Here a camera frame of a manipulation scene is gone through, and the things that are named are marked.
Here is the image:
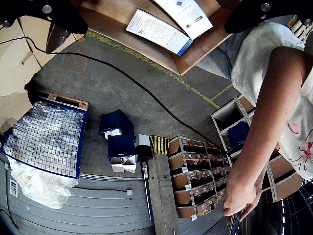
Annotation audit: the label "grey metal shelf rack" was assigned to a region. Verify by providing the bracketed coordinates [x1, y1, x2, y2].
[209, 95, 305, 204]

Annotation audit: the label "clear plastic bag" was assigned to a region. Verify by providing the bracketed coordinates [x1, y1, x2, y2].
[7, 156, 79, 211]

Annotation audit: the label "shelf with cardboard bins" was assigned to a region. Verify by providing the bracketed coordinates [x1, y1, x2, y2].
[167, 135, 233, 222]

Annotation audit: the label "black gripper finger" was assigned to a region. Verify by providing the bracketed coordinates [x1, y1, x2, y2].
[0, 0, 88, 35]
[224, 0, 313, 34]

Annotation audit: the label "small grey black device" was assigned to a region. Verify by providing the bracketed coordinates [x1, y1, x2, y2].
[134, 134, 154, 162]

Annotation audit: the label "flat torn cardboard sheet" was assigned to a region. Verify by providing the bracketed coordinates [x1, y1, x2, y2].
[0, 16, 86, 135]

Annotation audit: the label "white printed sticker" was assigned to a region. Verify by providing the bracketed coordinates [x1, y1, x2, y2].
[9, 179, 20, 198]

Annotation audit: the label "blue crate with goods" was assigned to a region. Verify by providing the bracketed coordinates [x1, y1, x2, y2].
[0, 97, 88, 181]

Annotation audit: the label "open brown cardboard box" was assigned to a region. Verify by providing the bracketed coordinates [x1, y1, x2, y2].
[45, 0, 236, 76]

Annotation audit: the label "thin cable with white plug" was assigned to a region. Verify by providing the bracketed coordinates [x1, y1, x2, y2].
[72, 186, 133, 196]

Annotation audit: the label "person in white shirt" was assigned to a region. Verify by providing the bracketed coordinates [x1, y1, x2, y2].
[231, 22, 313, 182]

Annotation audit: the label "wooden pallet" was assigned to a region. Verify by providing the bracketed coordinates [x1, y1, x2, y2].
[36, 90, 89, 112]
[285, 14, 313, 46]

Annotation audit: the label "yellow black hazard marker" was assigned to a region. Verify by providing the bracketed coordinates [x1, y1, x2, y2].
[149, 135, 170, 155]

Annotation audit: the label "long white serum box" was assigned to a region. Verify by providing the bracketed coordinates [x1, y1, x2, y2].
[153, 0, 214, 41]

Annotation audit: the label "blue and white carton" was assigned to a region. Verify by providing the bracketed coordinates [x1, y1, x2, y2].
[125, 9, 194, 56]

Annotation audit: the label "dark blue plastic bin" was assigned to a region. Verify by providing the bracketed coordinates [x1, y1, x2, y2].
[98, 109, 138, 174]

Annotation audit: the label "black floor cable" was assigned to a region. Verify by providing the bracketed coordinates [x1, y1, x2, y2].
[0, 36, 232, 157]

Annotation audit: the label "person's hand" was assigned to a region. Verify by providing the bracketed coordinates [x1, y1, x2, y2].
[226, 202, 259, 225]
[221, 166, 263, 217]

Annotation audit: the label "blue denim jeans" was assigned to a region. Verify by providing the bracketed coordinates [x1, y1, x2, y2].
[195, 31, 245, 81]

